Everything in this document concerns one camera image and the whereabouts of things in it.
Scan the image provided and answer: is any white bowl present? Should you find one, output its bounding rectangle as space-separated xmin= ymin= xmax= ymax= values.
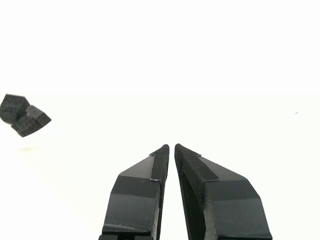
xmin=0 ymin=92 xmax=63 ymax=154

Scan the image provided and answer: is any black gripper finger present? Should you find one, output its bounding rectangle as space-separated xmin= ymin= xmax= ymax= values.
xmin=98 ymin=144 xmax=171 ymax=240
xmin=173 ymin=143 xmax=273 ymax=240

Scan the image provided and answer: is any large black foam box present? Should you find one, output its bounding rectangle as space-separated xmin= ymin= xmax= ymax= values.
xmin=0 ymin=93 xmax=31 ymax=126

